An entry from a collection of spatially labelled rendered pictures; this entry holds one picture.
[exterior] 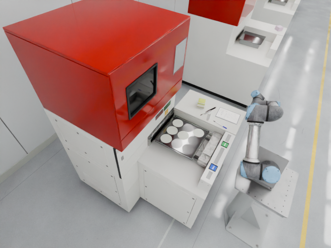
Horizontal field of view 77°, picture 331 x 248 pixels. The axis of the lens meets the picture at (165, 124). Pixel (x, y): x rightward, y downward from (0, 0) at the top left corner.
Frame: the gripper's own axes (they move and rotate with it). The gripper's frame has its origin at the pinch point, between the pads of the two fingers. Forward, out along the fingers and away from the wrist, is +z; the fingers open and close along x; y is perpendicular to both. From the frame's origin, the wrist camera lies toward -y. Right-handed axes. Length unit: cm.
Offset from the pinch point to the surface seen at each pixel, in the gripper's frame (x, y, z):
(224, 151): 58, 27, -39
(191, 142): 52, 49, -56
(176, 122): 32, 61, -69
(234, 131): 34, 24, -32
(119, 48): 69, 4, -150
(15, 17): 4, 110, -231
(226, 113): 13.0, 29.7, -37.4
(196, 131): 38, 48, -53
